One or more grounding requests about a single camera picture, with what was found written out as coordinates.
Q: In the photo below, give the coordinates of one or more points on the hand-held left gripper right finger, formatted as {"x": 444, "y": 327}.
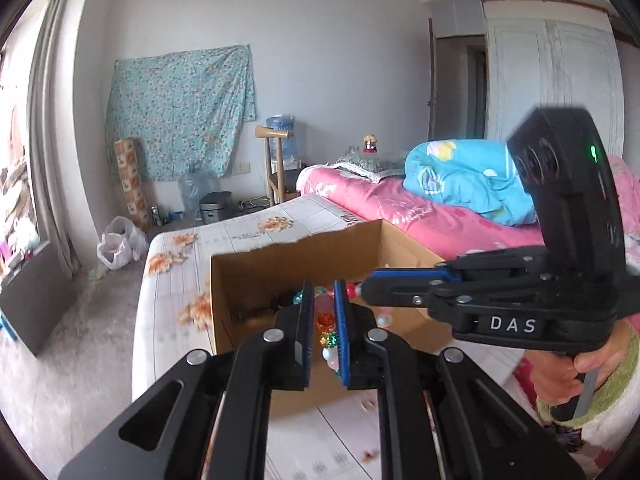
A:
{"x": 340, "y": 335}

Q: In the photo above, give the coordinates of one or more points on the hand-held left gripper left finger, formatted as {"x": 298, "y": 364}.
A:
{"x": 309, "y": 335}

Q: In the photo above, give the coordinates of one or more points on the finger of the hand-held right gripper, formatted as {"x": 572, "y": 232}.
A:
{"x": 395, "y": 292}
{"x": 410, "y": 273}

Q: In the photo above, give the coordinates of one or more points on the brown cardboard box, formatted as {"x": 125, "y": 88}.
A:
{"x": 250, "y": 280}

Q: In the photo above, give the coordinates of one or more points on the person's right hand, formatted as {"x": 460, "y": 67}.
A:
{"x": 550, "y": 375}

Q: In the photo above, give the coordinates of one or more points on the pink floral fleece blanket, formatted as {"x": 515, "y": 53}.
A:
{"x": 400, "y": 210}

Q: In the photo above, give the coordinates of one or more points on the blue cartoon quilt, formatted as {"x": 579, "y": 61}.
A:
{"x": 460, "y": 175}

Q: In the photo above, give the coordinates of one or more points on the lace covered pillow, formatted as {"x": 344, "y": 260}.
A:
{"x": 370, "y": 165}

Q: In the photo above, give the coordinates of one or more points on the white wardrobe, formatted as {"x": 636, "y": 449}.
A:
{"x": 550, "y": 70}

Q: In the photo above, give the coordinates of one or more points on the small mushroom figurine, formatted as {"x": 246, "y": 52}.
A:
{"x": 370, "y": 144}

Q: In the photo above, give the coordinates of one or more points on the floral plastic tablecloth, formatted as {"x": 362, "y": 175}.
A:
{"x": 170, "y": 320}

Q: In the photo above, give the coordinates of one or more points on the grey rice cooker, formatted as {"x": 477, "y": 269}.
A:
{"x": 216, "y": 207}

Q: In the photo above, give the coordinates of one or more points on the wooden chair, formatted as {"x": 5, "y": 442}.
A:
{"x": 275, "y": 180}

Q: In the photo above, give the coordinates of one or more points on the blue water bottle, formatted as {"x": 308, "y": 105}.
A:
{"x": 282, "y": 142}

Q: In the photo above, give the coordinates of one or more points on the clear water jug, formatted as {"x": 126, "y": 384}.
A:
{"x": 192, "y": 192}

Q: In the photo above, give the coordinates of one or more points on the green drink can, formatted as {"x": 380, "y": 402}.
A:
{"x": 155, "y": 216}

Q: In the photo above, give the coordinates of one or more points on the white plastic bag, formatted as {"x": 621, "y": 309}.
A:
{"x": 117, "y": 245}

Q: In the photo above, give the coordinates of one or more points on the patterned rolled mat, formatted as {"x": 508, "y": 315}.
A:
{"x": 131, "y": 185}

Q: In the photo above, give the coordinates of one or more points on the dark grey panel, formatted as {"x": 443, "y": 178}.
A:
{"x": 30, "y": 300}

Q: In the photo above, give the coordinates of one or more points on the grey curtain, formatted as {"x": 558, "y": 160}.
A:
{"x": 50, "y": 160}

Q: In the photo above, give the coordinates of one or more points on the cluttered pile by window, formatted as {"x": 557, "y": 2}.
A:
{"x": 17, "y": 210}

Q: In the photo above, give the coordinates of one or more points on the white wall socket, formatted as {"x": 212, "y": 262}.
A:
{"x": 242, "y": 168}

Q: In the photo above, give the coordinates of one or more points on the teal floral wall cloth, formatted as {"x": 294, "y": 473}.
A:
{"x": 175, "y": 110}

